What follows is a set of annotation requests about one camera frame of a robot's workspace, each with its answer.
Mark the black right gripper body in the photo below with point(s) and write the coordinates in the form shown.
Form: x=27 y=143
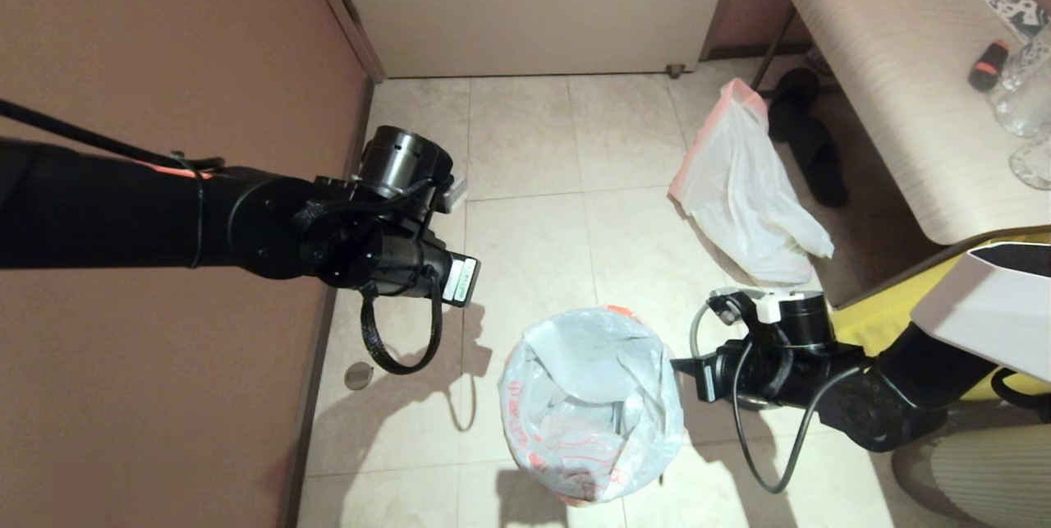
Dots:
x=780 y=372

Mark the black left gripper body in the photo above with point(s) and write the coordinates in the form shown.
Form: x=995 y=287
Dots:
x=419 y=265

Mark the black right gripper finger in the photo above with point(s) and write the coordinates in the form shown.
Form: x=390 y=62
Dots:
x=685 y=365

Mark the red printed plastic bag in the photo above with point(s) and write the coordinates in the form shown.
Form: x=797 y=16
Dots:
x=591 y=397

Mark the white plastic bag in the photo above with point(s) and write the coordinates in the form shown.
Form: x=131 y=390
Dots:
x=739 y=199

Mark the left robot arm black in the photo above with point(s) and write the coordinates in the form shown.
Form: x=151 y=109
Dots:
x=123 y=208

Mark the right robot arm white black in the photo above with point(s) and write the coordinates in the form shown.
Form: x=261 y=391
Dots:
x=944 y=347

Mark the yellow bag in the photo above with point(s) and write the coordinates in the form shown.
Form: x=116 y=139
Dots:
x=878 y=319

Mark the small round grey floor disc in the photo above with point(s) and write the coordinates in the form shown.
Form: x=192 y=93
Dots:
x=359 y=375

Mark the black slipper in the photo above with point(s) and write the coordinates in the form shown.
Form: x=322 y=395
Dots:
x=796 y=97
x=825 y=171

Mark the grey ribbed round object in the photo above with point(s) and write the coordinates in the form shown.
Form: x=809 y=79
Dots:
x=977 y=483

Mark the white door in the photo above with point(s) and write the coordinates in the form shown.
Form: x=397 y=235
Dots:
x=534 y=2

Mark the small brass door stopper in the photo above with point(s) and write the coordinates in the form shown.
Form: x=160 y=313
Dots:
x=674 y=68

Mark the dark metal table leg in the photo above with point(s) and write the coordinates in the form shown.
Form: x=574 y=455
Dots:
x=770 y=57

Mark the small clear glass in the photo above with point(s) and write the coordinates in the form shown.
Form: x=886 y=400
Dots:
x=1034 y=162

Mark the beige wood grain table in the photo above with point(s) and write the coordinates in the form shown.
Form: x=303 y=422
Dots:
x=895 y=60

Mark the black red small device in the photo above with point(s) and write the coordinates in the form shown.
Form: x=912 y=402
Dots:
x=989 y=66

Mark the large clear glass jar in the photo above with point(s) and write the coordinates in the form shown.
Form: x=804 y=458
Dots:
x=1028 y=94

